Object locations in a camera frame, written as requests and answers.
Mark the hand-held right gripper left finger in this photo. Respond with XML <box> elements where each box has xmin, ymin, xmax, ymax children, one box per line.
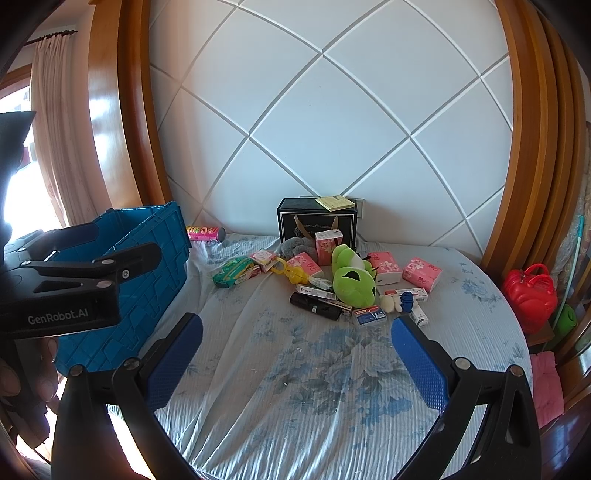
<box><xmin>51</xmin><ymin>312</ymin><xmax>204</xmax><ymax>480</ymax></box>

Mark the dark curtain rod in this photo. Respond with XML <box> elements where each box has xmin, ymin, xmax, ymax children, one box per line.
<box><xmin>25</xmin><ymin>28</ymin><xmax>77</xmax><ymax>46</ymax></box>

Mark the pink tissue pack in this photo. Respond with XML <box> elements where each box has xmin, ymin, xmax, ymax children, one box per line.
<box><xmin>368</xmin><ymin>251</ymin><xmax>402</xmax><ymax>282</ymax></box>
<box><xmin>286</xmin><ymin>252</ymin><xmax>324</xmax><ymax>278</ymax></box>
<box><xmin>402</xmin><ymin>257</ymin><xmax>442</xmax><ymax>294</ymax></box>
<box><xmin>314</xmin><ymin>230</ymin><xmax>345</xmax><ymax>267</ymax></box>

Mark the black pouch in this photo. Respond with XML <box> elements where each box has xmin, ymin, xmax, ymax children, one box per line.
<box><xmin>289</xmin><ymin>292</ymin><xmax>342</xmax><ymax>322</ymax></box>

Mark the small pink white packet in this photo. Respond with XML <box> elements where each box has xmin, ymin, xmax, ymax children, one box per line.
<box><xmin>249</xmin><ymin>248</ymin><xmax>278</xmax><ymax>273</ymax></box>

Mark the green rolled mat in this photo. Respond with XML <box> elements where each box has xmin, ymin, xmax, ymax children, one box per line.
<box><xmin>551</xmin><ymin>305</ymin><xmax>578</xmax><ymax>340</ymax></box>

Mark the light blue hoop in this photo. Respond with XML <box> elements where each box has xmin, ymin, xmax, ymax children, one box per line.
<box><xmin>551</xmin><ymin>215</ymin><xmax>585</xmax><ymax>324</ymax></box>

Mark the grey plush cloth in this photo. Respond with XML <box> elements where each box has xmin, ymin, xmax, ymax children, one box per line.
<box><xmin>277</xmin><ymin>236</ymin><xmax>319</xmax><ymax>260</ymax></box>

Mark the green frog plush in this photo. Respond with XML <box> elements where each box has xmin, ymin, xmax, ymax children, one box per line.
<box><xmin>331</xmin><ymin>244</ymin><xmax>376</xmax><ymax>278</ymax></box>

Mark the red and white box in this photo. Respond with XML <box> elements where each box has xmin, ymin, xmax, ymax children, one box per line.
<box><xmin>352</xmin><ymin>305</ymin><xmax>387</xmax><ymax>326</ymax></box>

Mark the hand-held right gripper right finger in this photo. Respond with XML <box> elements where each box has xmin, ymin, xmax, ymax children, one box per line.
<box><xmin>391</xmin><ymin>316</ymin><xmax>542</xmax><ymax>480</ymax></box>

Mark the white medicine box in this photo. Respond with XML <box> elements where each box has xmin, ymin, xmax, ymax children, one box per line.
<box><xmin>295</xmin><ymin>284</ymin><xmax>338</xmax><ymax>301</ymax></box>

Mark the black gift box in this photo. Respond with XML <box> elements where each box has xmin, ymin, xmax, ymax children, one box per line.
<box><xmin>277</xmin><ymin>198</ymin><xmax>358</xmax><ymax>254</ymax></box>

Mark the yellow plastic toy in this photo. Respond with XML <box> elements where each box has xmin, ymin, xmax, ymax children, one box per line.
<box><xmin>270</xmin><ymin>258</ymin><xmax>310</xmax><ymax>285</ymax></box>

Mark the floral fabric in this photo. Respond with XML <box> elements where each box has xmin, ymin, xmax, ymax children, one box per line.
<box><xmin>551</xmin><ymin>182</ymin><xmax>591</xmax><ymax>296</ymax></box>

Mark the red handbag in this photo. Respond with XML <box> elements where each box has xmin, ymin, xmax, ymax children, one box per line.
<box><xmin>502</xmin><ymin>264</ymin><xmax>558</xmax><ymax>334</ymax></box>

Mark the person's left hand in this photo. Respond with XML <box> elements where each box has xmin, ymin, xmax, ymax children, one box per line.
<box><xmin>0</xmin><ymin>336</ymin><xmax>60</xmax><ymax>446</ymax></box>

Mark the pink cylindrical can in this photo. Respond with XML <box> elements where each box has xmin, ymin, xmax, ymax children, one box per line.
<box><xmin>186</xmin><ymin>225</ymin><xmax>227</xmax><ymax>243</ymax></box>

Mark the green wipes pack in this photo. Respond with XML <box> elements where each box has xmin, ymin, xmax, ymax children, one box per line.
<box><xmin>212</xmin><ymin>257</ymin><xmax>262</xmax><ymax>289</ymax></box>

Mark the pale pink curtain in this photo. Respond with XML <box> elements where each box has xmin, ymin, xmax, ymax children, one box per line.
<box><xmin>28</xmin><ymin>34</ymin><xmax>116</xmax><ymax>230</ymax></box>

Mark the pink cloth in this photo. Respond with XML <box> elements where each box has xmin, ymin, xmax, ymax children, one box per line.
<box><xmin>530</xmin><ymin>351</ymin><xmax>565</xmax><ymax>426</ymax></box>

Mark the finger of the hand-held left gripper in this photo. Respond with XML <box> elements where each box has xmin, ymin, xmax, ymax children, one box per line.
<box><xmin>13</xmin><ymin>222</ymin><xmax>100</xmax><ymax>260</ymax></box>
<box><xmin>21</xmin><ymin>242</ymin><xmax>162</xmax><ymax>296</ymax></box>

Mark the long white red box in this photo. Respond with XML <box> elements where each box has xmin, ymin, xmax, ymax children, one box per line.
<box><xmin>385</xmin><ymin>287</ymin><xmax>428</xmax><ymax>304</ymax></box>

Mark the yellow sticky note pad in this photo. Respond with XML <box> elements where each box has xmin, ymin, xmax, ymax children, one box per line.
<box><xmin>316</xmin><ymin>196</ymin><xmax>355</xmax><ymax>212</ymax></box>

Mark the blue plastic crate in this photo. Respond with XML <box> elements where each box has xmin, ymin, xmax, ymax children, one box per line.
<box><xmin>9</xmin><ymin>200</ymin><xmax>190</xmax><ymax>377</ymax></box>

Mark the green plush pouch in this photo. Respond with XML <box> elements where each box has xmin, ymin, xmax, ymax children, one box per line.
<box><xmin>332</xmin><ymin>267</ymin><xmax>378</xmax><ymax>308</ymax></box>

